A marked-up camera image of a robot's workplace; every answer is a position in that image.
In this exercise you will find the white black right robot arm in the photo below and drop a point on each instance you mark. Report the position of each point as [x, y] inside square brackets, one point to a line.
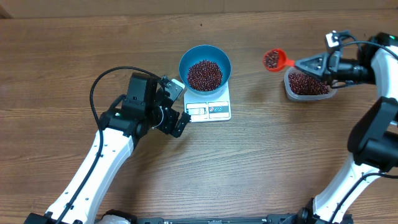
[372, 147]

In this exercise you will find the red scoop blue handle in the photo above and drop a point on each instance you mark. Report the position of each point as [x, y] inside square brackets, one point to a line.
[276, 60]

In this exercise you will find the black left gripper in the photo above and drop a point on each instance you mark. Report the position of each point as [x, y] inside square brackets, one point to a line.
[168, 126]

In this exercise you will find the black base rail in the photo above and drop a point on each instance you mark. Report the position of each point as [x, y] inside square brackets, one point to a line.
[113, 216]

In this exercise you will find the blue bowl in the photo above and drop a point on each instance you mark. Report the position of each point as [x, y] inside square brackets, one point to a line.
[199, 53]

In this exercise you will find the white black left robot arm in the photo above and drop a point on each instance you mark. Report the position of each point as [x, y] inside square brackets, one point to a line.
[147, 104]

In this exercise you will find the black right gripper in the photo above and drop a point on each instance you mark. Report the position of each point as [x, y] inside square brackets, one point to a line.
[333, 66]

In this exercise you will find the white kitchen scale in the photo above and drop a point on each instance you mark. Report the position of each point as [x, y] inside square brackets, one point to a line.
[208, 108]

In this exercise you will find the red beans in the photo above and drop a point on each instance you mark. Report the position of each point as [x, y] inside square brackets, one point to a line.
[206, 75]

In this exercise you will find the clear plastic container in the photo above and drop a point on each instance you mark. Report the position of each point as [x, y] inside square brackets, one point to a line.
[302, 87]

